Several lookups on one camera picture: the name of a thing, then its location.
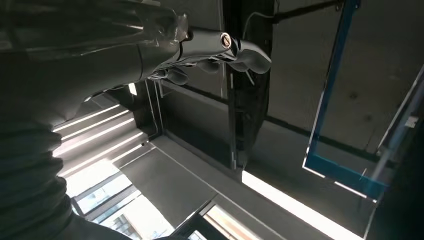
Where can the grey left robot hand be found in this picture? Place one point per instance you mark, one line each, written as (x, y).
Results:
(82, 49)

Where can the black inbound machine column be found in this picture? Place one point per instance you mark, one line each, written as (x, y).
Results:
(251, 109)

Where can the ceiling light strip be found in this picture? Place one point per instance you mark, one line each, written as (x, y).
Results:
(298, 205)

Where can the blue rectangular frame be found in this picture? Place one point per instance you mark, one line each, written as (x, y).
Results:
(344, 177)

